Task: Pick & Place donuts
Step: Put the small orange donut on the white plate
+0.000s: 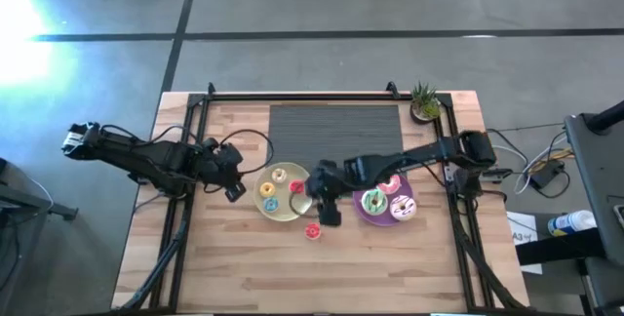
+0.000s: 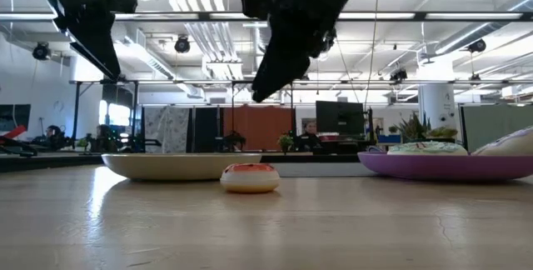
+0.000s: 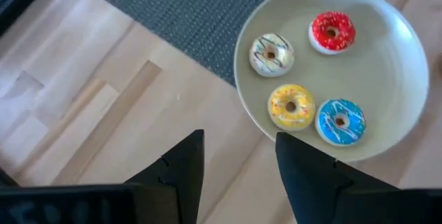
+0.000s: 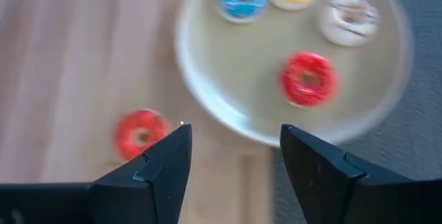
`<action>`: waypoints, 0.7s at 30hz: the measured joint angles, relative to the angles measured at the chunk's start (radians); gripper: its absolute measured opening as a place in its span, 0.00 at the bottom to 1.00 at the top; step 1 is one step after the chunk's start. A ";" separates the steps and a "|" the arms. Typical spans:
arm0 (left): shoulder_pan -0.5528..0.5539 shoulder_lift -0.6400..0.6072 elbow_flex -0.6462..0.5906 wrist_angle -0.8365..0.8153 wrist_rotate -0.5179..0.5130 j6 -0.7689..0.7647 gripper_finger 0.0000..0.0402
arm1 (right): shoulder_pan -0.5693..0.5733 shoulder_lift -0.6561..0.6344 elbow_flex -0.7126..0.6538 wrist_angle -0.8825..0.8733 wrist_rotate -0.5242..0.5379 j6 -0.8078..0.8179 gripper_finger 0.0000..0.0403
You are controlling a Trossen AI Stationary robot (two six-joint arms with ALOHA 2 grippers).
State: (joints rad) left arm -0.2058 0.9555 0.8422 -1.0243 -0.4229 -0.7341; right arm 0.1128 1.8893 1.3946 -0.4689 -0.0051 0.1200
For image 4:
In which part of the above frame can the dark grey ribbed mat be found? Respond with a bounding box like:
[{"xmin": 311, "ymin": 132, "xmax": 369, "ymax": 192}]
[{"xmin": 271, "ymin": 0, "xmax": 442, "ymax": 224}]

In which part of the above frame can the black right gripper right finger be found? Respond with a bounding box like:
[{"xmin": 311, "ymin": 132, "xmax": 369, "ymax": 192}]
[{"xmin": 279, "ymin": 123, "xmax": 442, "ymax": 224}]

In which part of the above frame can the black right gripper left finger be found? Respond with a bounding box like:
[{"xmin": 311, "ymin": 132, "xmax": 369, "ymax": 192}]
[{"xmin": 0, "ymin": 123, "xmax": 193, "ymax": 224}]

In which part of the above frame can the white striped toy donut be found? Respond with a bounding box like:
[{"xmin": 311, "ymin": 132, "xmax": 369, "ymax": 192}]
[{"xmin": 316, "ymin": 0, "xmax": 381, "ymax": 48}]

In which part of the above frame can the red toy donut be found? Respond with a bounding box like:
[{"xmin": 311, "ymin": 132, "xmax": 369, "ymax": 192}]
[
  {"xmin": 113, "ymin": 109, "xmax": 173, "ymax": 162},
  {"xmin": 278, "ymin": 51, "xmax": 340, "ymax": 109}
]

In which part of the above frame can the pale yellow plate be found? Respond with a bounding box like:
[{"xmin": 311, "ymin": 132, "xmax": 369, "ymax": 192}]
[{"xmin": 173, "ymin": 0, "xmax": 414, "ymax": 148}]

